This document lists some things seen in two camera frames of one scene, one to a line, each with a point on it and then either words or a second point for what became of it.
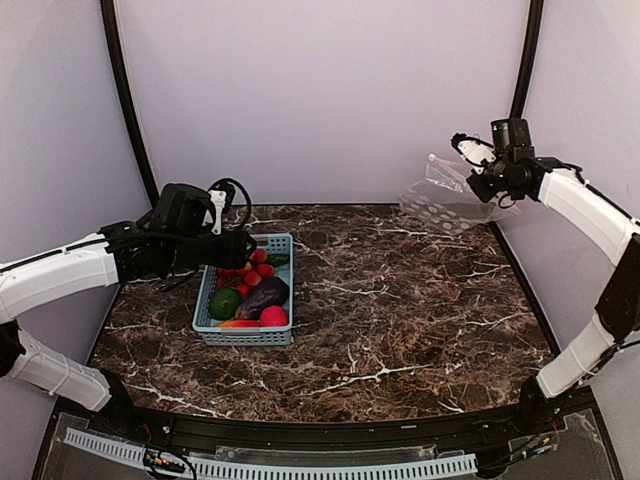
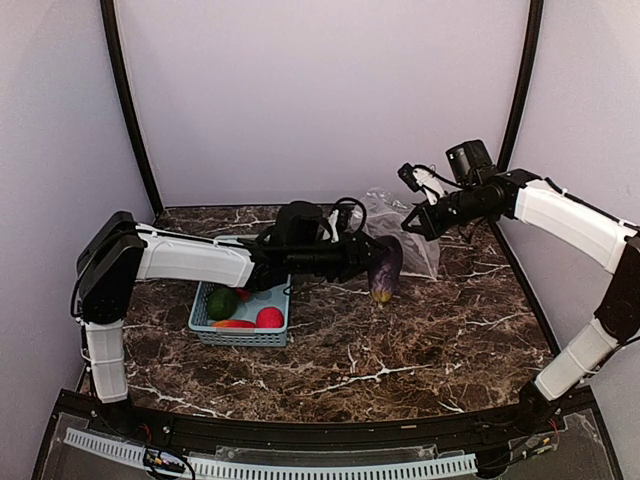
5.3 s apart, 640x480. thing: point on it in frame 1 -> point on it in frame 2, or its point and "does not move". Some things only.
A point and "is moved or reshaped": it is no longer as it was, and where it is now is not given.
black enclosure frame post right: x=527 y=60 does not move
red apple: x=273 y=316 does not move
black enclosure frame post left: x=115 y=52 does not move
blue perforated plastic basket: x=205 y=324 does not move
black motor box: x=184 y=210 -> x=297 y=222
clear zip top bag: x=444 y=199 is moved or reshaped
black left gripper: x=234 y=255 -> x=354 y=263
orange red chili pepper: x=239 y=323 does not move
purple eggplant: x=269 y=292 -> x=384 y=279
